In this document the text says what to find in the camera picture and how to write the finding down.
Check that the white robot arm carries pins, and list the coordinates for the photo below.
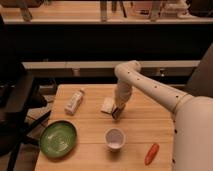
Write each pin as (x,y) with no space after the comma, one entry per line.
(192,116)

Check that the white sponge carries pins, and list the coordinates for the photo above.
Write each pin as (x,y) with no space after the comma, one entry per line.
(108,105)

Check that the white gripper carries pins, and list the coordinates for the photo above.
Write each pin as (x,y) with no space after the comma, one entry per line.
(119,105)

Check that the green plate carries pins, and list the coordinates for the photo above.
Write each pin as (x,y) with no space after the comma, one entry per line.
(58,139)

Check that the black eraser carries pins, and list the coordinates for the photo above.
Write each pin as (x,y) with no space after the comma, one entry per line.
(117,112)

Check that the grey chair back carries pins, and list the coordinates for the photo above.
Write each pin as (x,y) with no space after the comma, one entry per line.
(201,80)

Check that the orange carrot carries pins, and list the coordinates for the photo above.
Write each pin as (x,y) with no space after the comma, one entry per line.
(151,153)

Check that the white paper cup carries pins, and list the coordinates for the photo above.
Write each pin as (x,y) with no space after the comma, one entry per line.
(115,139)

